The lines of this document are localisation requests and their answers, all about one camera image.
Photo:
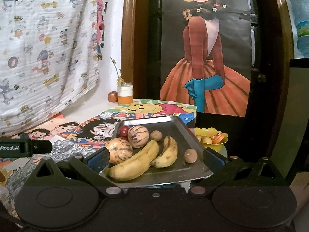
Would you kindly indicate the small round tan fruit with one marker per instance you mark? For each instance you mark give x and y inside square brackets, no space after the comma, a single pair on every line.
[198,137]
[205,140]

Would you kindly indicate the printed white blanket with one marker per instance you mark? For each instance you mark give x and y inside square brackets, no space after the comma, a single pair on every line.
[48,53]

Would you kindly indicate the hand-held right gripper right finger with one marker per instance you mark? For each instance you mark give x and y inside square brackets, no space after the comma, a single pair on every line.
[213,159]

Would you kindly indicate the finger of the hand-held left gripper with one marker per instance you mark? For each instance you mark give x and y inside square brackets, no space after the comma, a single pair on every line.
[41,147]

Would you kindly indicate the wall poster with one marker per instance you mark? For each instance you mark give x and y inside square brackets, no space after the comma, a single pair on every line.
[205,65]

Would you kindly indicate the red cherry tomato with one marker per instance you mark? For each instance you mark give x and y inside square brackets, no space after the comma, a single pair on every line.
[124,131]

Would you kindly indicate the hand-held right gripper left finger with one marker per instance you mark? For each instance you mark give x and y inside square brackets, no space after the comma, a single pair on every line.
[97,160]

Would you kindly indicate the dried yellow flower twigs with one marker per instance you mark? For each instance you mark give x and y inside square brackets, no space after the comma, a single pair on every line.
[119,79]

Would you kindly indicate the blue plastic bottle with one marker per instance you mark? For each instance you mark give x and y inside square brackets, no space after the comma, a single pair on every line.
[300,24]

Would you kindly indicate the metal tray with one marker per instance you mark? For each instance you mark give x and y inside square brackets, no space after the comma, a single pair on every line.
[183,171]

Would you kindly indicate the grey-haired character drawing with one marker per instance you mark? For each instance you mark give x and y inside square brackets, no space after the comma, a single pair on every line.
[65,149]

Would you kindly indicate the striped yellow melon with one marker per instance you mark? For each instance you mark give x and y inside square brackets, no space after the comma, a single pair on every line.
[138,136]
[120,149]

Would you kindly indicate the brown wooden frame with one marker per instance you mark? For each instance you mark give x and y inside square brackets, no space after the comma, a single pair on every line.
[129,41]

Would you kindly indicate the orange curled peel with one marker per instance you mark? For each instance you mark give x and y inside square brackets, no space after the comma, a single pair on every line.
[217,137]

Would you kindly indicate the green grape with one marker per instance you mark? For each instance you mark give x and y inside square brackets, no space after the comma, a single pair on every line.
[156,135]
[190,156]

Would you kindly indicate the copper-coloured apple ornament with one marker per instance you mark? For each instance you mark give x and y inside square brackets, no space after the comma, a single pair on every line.
[112,96]

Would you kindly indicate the dark-spotted yellow banana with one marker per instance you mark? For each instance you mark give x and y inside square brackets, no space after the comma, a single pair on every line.
[167,152]

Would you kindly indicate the dark wooden door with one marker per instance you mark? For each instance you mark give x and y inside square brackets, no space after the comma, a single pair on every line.
[270,53]

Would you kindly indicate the yellow bowl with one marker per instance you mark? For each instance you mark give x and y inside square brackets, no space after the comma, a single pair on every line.
[205,131]

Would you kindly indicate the white and orange jar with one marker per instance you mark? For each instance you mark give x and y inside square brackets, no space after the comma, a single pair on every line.
[125,94]

